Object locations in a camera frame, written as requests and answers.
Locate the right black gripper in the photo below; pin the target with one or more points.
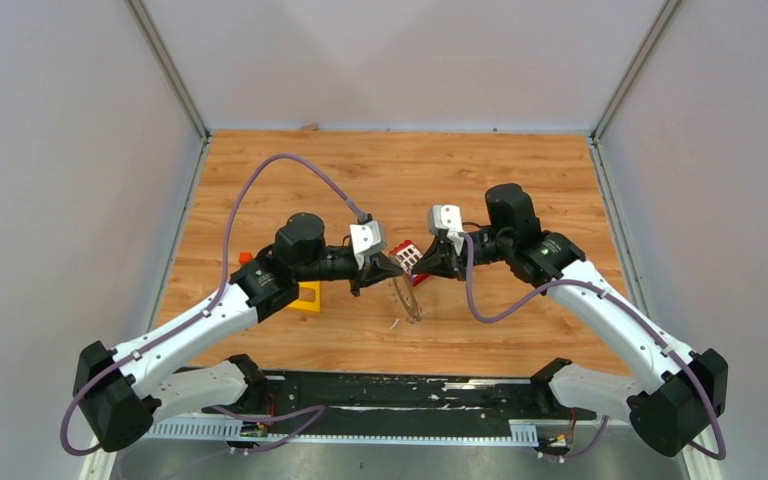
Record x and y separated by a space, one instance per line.
442 259

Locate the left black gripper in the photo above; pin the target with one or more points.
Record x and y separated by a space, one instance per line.
374 268

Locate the grey metal keyring disc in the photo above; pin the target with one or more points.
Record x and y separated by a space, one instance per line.
405 293

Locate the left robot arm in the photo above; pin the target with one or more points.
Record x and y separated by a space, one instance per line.
122 391

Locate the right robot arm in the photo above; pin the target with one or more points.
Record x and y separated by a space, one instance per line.
674 395

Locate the red window toy block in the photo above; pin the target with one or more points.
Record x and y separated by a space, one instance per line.
407 255

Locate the yellow triangular toy block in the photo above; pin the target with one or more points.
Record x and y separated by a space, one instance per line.
310 299

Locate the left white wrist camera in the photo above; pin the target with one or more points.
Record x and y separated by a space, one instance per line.
366 239

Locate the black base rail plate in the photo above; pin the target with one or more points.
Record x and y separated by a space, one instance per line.
390 404

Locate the white slotted cable duct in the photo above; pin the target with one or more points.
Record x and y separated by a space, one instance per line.
210 429

